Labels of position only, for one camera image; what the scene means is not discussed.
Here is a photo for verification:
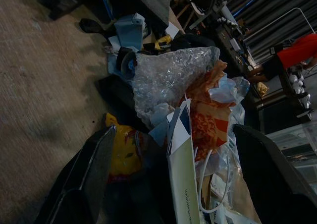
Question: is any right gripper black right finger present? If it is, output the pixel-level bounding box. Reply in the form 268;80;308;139
232;124;317;224

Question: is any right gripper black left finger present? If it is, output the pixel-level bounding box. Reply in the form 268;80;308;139
34;125;116;224

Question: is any yellow snack packet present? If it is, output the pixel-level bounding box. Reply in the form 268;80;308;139
105;112;144;183

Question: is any orange printed paper bag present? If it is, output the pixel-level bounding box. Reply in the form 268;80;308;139
183;60;236;162

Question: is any yellow crumpled paper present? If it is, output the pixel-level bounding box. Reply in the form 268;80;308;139
256;81;269;95

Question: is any clear plastic bag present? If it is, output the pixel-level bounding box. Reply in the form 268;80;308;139
208;71;251;135

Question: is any person in red shirt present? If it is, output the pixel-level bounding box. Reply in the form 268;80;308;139
247;33;317;83

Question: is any clear bubble wrap sheet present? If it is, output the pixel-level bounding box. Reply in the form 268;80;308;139
131;45;221;130

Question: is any black shoe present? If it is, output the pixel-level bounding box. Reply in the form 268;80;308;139
79;18;105;34

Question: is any blue grey plastic box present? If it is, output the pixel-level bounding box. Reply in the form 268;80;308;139
113;13;146;52

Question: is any white metal rack frame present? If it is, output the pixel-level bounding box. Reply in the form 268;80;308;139
244;7;316;44

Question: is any yellow black strap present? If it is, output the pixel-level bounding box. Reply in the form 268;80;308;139
143;34;173;52

